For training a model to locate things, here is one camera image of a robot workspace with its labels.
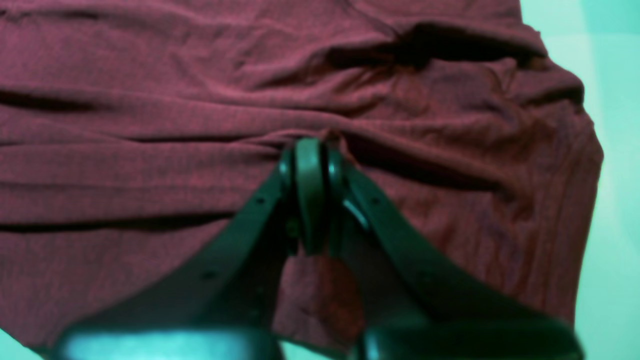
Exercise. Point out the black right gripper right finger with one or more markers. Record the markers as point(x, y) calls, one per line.
point(419, 305)

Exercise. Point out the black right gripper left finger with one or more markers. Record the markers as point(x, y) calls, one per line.
point(219, 304)

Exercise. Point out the dark red t-shirt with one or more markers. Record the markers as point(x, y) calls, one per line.
point(132, 130)

